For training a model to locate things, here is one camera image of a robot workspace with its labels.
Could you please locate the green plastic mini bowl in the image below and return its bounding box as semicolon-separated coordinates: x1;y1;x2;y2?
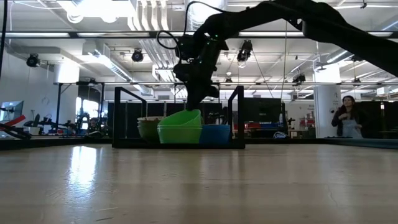
157;124;203;144
158;108;202;127

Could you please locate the black mesh metal tray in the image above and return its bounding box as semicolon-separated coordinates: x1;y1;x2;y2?
112;85;246;149

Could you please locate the red bar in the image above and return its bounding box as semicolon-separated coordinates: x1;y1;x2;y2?
0;114;26;129

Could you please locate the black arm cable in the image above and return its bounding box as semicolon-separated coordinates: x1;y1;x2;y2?
155;1;225;50

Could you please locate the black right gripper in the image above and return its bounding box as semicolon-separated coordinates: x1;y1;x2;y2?
173;33;229;111

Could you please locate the blue plastic mini bowl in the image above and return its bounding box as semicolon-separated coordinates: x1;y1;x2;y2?
198;124;231;145

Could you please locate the black metal gantry frame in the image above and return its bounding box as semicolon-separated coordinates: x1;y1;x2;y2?
53;80;108;136

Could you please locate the white pillar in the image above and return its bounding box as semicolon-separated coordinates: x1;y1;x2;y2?
313;63;343;139

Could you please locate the black overhead beam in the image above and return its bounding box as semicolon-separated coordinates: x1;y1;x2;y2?
0;30;398;39

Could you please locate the black aluminium table frame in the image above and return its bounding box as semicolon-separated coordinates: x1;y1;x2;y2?
0;136;398;150

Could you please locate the person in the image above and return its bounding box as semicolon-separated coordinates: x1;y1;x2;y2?
331;95;364;139

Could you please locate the computer monitor with stand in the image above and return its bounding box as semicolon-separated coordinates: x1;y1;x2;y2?
0;100;24;123

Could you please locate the black ceiling spotlight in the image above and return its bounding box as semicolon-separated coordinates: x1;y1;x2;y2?
26;53;40;68
131;48;144;63
292;73;307;85
236;39;253;62

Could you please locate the black hose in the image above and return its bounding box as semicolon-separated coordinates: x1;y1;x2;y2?
0;123;32;140

